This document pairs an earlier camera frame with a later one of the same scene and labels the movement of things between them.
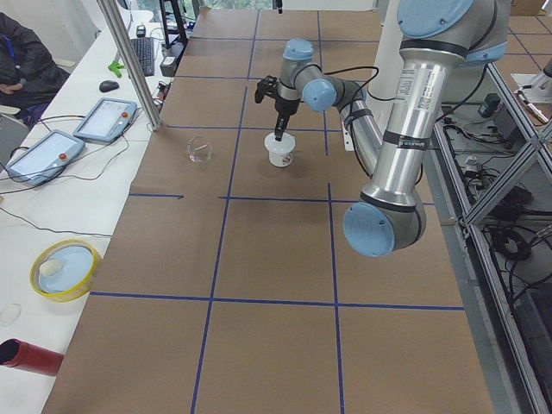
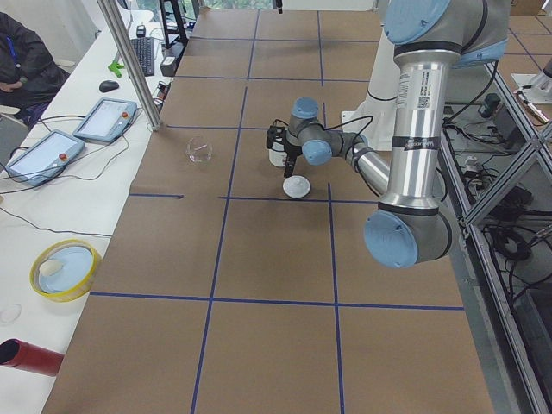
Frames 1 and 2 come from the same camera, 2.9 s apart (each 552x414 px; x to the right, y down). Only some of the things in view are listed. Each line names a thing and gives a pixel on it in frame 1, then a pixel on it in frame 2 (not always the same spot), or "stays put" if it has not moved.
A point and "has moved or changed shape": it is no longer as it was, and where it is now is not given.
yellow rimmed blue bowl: [63, 270] stays put
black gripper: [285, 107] → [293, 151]
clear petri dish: [10, 312] stays put
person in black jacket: [24, 56] stays put
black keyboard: [145, 48] stays put
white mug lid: [286, 143] has moved or changed shape
